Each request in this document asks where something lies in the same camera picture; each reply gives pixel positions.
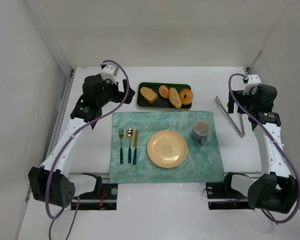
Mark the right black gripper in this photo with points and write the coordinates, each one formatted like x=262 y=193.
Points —
x=239 y=100

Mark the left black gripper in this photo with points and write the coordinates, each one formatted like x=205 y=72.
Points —
x=120 y=92

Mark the teal patterned placemat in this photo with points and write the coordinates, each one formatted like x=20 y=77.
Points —
x=203 y=163

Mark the yellow plate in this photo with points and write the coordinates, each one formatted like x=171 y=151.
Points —
x=167 y=149

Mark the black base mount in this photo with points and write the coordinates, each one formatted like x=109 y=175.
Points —
x=220 y=198
x=102 y=199

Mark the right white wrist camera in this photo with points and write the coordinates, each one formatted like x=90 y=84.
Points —
x=253 y=80

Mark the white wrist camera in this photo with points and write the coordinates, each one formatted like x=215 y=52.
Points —
x=109 y=72
x=253 y=80

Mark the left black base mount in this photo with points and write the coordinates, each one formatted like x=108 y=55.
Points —
x=102 y=199

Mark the gold spoon green handle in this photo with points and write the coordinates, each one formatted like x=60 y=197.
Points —
x=130 y=134

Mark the round orange bun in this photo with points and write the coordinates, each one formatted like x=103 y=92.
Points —
x=164 y=91

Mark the long oval bread roll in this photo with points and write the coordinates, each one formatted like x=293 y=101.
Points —
x=174 y=98

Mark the orange bagel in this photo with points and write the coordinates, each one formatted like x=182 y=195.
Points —
x=186 y=96

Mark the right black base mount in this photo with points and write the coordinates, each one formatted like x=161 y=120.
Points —
x=220 y=198

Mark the gold knife green handle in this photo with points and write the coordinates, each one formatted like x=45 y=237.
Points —
x=134 y=161

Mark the gold fork green handle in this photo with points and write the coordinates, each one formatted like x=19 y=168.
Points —
x=121 y=136

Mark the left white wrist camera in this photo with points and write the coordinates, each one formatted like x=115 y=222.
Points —
x=109 y=72

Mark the toasted bread slice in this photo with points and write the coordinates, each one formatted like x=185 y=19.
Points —
x=149 y=95

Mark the purple mug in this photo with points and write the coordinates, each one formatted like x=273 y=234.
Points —
x=200 y=131

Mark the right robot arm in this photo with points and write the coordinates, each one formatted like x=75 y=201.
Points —
x=278 y=188

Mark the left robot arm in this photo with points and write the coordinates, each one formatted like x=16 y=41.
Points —
x=49 y=182

